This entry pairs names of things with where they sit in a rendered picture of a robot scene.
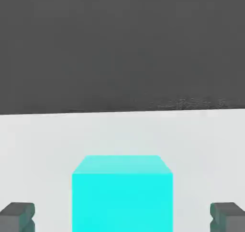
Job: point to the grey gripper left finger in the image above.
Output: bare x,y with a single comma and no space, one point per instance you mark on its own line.
13,218

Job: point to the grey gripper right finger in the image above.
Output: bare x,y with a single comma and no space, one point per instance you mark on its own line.
230,218

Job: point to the small cyan cube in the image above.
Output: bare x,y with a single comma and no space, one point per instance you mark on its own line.
122,199

